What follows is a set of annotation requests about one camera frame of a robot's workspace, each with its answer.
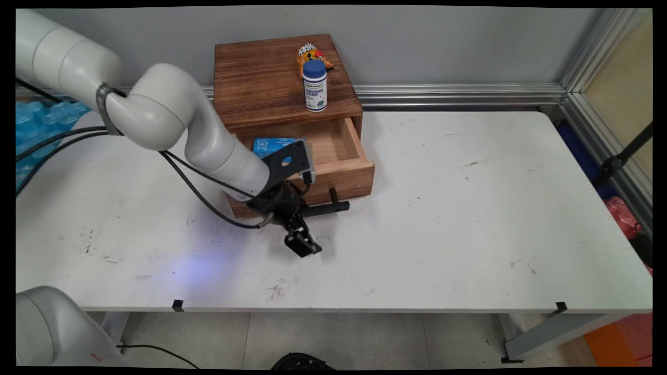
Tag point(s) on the horizontal aluminium wall rail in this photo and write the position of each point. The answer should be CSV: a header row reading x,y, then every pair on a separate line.
x,y
458,95

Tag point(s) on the aluminium side rail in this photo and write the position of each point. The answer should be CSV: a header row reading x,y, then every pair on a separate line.
x,y
615,166

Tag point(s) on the grey black wrist camera bracket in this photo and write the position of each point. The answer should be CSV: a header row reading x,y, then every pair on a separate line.
x,y
289,161

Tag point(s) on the orange snack bag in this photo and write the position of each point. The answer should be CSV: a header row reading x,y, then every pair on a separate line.
x,y
308,53

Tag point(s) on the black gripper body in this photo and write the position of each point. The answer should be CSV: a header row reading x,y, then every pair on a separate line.
x,y
279,203

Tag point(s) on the blue packet with white print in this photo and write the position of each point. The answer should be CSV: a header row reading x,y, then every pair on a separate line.
x,y
271,146

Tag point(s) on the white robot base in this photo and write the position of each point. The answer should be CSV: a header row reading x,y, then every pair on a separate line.
x,y
52,333

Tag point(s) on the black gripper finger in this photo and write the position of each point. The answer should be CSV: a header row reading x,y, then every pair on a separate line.
x,y
293,224
305,245

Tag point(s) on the white bottle with blue cap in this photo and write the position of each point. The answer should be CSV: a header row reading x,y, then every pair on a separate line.
x,y
315,91

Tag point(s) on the red plastic bag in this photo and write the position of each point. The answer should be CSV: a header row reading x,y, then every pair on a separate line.
x,y
622,216

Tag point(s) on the brown wooden cabinet box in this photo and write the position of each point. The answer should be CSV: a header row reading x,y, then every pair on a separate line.
x,y
260,78

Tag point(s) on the blue plastic wrapped pack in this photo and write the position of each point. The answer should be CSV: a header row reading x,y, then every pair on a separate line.
x,y
36,120

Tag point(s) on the black tape marker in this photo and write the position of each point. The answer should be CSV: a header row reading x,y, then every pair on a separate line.
x,y
177,305
560,307

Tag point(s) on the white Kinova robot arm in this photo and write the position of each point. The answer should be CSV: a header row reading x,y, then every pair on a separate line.
x,y
156,104

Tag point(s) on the black stand pole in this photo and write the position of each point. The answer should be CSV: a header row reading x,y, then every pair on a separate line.
x,y
620,159

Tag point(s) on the upright aluminium corner post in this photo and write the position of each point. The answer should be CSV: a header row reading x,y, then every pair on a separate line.
x,y
599,47

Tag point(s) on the black round floor object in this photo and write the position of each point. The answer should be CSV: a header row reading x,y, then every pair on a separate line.
x,y
302,361

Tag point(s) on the white table leg with foot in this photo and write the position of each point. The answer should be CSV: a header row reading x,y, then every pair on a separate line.
x,y
552,333

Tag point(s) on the orange floor mat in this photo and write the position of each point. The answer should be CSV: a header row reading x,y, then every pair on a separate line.
x,y
620,341

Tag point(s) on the dark blue cloth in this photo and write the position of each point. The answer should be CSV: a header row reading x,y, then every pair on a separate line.
x,y
581,151

